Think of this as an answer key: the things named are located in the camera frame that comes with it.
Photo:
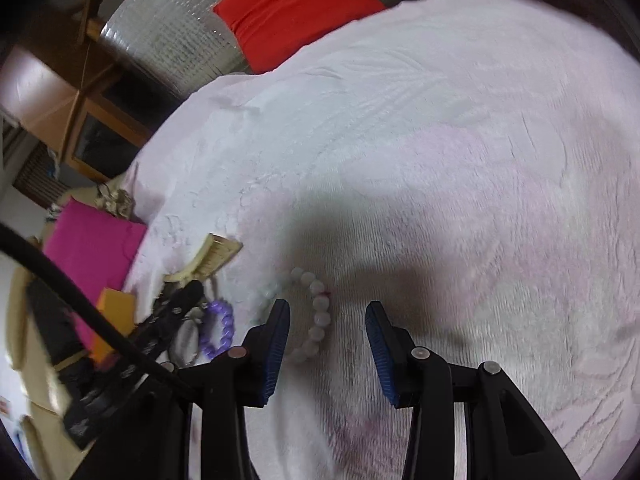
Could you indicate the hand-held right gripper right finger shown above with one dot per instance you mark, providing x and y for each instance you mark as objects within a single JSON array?
[{"x": 385, "y": 360}]

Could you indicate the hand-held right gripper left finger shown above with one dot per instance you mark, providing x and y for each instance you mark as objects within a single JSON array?
[{"x": 272, "y": 352}]

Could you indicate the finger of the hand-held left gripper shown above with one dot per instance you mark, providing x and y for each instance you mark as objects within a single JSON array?
[{"x": 172, "y": 305}]

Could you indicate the silver wristwatch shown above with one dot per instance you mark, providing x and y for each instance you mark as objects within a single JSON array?
[{"x": 187, "y": 335}]

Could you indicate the orange box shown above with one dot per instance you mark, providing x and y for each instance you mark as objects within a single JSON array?
[{"x": 115, "y": 310}]

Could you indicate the cream hair claw clip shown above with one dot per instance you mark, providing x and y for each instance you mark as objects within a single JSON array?
[{"x": 215, "y": 255}]

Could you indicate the cream leather headboard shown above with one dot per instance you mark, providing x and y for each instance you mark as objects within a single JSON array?
[{"x": 37, "y": 395}]

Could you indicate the pink pillow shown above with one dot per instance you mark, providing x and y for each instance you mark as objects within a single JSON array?
[{"x": 90, "y": 245}]

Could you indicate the brown wicker basket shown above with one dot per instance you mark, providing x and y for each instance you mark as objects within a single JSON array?
[{"x": 40, "y": 175}]

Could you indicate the white fleece blanket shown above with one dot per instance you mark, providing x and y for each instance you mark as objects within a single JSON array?
[{"x": 425, "y": 160}]

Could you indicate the wooden cabinet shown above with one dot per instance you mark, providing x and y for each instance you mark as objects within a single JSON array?
[{"x": 45, "y": 95}]

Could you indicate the silver foil insulation mat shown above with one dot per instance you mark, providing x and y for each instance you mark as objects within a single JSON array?
[{"x": 165, "y": 40}]

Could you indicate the red pillow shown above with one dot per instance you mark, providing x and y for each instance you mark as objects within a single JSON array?
[{"x": 290, "y": 10}]

